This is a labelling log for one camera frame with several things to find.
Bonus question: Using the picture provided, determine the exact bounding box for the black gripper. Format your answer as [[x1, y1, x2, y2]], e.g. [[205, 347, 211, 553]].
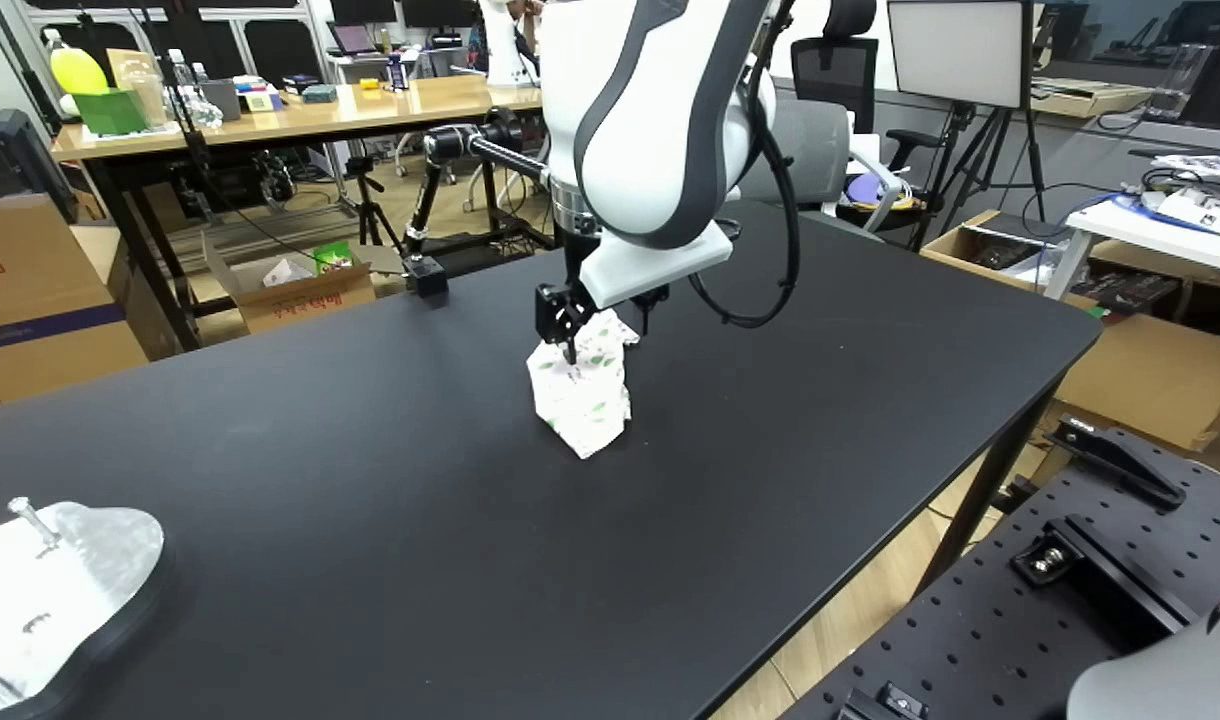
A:
[[534, 237, 596, 363]]

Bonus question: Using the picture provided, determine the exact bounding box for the white patterned towel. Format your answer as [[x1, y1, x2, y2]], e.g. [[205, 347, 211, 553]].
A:
[[525, 310, 637, 459]]

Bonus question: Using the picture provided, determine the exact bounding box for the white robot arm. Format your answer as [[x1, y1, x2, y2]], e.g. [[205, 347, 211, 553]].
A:
[[534, 0, 772, 352]]

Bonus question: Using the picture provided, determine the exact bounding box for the white towel rack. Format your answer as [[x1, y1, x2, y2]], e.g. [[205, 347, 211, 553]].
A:
[[0, 498, 162, 712]]

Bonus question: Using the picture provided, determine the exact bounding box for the wooden desk with black legs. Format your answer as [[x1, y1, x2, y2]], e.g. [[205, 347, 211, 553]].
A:
[[52, 75, 541, 347]]

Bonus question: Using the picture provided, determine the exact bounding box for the open cardboard box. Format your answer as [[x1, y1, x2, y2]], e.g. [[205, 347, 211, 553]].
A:
[[227, 239, 376, 331]]

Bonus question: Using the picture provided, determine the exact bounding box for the grey office chair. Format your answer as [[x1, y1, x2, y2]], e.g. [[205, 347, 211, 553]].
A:
[[772, 96, 909, 230]]

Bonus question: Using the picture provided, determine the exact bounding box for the white board on tripod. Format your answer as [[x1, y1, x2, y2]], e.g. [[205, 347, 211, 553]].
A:
[[887, 0, 1045, 237]]

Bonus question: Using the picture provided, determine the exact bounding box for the cardboard box with red label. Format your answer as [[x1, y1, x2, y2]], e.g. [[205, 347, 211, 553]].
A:
[[0, 196, 149, 403]]

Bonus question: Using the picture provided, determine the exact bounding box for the black perforated mounting board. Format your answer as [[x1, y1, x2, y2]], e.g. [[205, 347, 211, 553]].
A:
[[787, 427, 1220, 720]]

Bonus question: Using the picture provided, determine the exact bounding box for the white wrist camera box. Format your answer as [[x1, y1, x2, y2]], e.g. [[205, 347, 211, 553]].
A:
[[581, 226, 732, 310]]

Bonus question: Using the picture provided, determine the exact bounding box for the black clamp camera mount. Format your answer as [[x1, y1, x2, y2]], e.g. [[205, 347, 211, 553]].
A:
[[399, 121, 551, 302]]

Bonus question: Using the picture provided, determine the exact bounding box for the black camera tripod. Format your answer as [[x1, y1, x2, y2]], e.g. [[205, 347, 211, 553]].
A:
[[342, 156, 399, 249]]

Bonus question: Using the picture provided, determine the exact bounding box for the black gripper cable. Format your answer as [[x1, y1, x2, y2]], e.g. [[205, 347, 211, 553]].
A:
[[682, 0, 804, 331]]

